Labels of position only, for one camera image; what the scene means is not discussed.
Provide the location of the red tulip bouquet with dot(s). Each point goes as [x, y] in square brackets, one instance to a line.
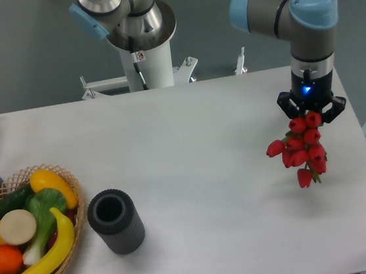
[301, 149]

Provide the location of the white table clamp bracket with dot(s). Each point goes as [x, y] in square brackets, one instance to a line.
[180, 75]

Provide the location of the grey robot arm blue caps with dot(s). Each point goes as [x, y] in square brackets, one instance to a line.
[309, 25]

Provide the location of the beige round disc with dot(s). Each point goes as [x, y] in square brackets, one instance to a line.
[18, 227]

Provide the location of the dark grey ribbed vase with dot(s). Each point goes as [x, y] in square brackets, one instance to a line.
[114, 217]

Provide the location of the green bok choy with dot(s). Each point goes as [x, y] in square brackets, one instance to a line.
[39, 205]

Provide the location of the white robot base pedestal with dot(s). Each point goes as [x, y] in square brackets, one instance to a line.
[143, 42]

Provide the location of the green cucumber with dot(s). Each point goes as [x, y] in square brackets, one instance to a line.
[15, 200]

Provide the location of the woven wicker basket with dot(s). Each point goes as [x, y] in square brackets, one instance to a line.
[22, 178]

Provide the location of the metal table clamp screw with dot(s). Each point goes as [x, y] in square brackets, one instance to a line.
[240, 65]

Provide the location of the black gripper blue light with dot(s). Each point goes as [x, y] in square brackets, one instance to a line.
[311, 87]

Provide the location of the orange fruit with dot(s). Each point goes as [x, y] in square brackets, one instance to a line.
[11, 259]

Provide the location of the yellow banana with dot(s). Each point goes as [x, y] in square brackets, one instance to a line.
[61, 248]

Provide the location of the red fruit in basket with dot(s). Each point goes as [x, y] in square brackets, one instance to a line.
[72, 216]

